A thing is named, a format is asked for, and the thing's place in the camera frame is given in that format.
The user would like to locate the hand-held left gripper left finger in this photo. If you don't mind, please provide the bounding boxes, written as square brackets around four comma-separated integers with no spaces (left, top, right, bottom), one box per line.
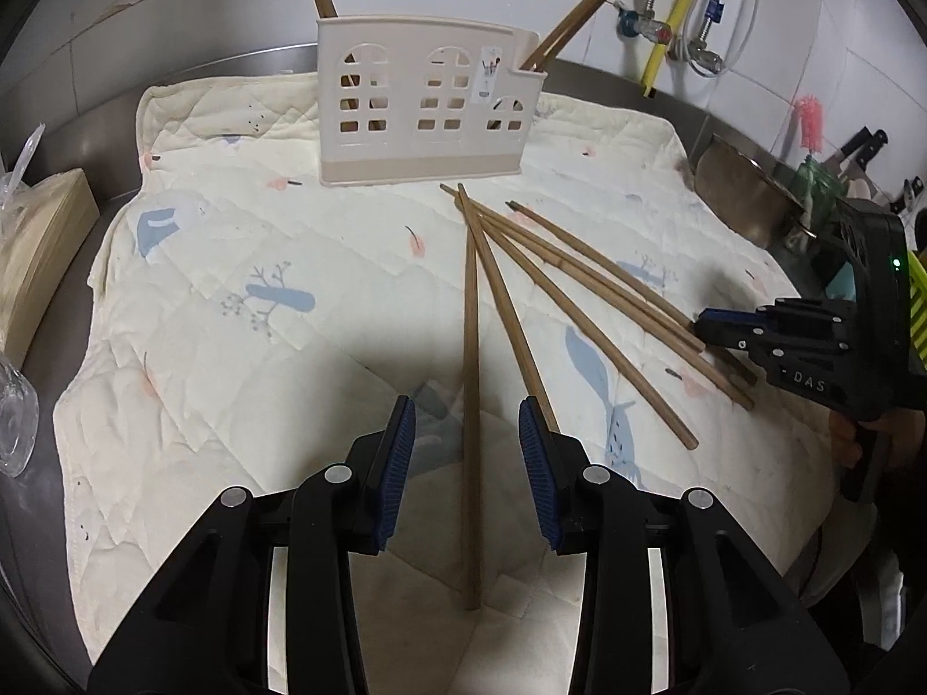
[87,394,417,695]

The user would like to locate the clear plastic wrapper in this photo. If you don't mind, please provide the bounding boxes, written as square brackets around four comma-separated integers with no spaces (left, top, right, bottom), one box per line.
[0,354,41,479]

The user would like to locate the clear plastic bag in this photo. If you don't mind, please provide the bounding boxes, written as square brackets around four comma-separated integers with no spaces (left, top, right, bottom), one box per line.
[0,123,49,213]

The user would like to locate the pink bottle brush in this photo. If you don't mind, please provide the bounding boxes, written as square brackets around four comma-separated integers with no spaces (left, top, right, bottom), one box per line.
[791,93,828,167]

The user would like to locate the green glass jar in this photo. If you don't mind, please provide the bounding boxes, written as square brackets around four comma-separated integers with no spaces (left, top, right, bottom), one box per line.
[793,159,842,233]

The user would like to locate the tan paper stack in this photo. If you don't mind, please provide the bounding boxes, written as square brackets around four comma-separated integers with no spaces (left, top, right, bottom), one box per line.
[0,166,101,372]

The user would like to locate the cream quilted printed mat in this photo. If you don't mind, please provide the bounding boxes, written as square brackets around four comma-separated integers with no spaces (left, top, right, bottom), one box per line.
[54,71,852,660]

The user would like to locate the yellow-green plastic rack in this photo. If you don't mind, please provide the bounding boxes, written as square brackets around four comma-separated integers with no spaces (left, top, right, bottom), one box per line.
[905,250,927,364]

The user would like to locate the yellow gas hose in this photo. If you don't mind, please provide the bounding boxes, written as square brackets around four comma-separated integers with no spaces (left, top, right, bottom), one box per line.
[641,0,725,97]

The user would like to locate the metal angle valve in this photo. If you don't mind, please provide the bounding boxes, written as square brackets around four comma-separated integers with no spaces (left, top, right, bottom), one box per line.
[681,39,727,78]

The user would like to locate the cream plastic utensil holder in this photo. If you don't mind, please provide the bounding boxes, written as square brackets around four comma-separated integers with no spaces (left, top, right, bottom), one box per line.
[316,14,541,188]

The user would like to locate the metal valve with red handle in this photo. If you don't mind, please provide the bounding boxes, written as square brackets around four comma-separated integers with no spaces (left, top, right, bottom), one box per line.
[614,3,674,49]

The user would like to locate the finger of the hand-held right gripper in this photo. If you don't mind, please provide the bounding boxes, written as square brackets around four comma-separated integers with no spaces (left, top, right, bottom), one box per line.
[697,324,857,372]
[696,297,860,338]

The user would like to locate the person's right hand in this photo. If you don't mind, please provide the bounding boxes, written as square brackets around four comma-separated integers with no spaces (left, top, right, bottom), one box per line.
[831,412,864,469]

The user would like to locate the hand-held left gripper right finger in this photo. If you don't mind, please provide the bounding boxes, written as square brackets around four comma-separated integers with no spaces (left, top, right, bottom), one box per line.
[517,397,850,695]

